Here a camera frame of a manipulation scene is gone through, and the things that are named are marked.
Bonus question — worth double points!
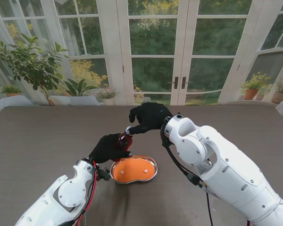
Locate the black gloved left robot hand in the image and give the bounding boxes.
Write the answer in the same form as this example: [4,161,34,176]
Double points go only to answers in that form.
[88,133,133,163]

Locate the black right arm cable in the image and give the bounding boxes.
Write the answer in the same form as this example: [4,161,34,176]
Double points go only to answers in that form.
[161,134,214,226]

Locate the dark metal door handle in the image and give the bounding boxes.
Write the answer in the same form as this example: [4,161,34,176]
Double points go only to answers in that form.
[182,77,193,89]
[168,77,179,89]

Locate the red translucent sample bottle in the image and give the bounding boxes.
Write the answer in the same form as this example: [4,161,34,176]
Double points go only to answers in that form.
[113,133,133,162]

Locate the small flowering plant white pot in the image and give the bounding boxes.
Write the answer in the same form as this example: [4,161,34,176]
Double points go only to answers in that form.
[98,88,120,105]

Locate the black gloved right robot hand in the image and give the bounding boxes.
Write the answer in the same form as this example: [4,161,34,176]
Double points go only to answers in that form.
[125,102,173,137]

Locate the kidney-shaped steel tray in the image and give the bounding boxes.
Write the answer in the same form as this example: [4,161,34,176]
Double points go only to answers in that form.
[109,154,159,185]

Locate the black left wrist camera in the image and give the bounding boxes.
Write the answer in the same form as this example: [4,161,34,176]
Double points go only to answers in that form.
[95,167,111,181]

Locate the tall leafy potted tree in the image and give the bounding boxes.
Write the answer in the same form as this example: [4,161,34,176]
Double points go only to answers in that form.
[0,32,70,106]

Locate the green plant in beige pot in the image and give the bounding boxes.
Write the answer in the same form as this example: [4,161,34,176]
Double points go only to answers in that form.
[271,77,283,105]

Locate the small bush in orange pot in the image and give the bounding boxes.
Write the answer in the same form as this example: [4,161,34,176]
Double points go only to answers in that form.
[0,85,24,97]

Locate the white rectangular planter box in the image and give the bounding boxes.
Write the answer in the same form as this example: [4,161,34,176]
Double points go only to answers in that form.
[49,95,100,106]

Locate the orange tray liner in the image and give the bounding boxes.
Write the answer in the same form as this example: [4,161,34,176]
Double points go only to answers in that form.
[113,158,156,182]

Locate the red left arm cable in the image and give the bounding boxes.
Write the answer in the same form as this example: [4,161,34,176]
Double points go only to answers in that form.
[75,160,99,226]

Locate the yellow-green plant in terracotta pot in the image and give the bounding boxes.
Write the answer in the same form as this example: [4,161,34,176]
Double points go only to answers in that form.
[240,72,273,101]

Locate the broad-leaf green plant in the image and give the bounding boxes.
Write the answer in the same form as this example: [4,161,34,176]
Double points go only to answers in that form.
[62,79,99,97]

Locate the pale grey armchair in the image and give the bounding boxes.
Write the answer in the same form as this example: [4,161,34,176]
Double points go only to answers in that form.
[0,95,35,118]

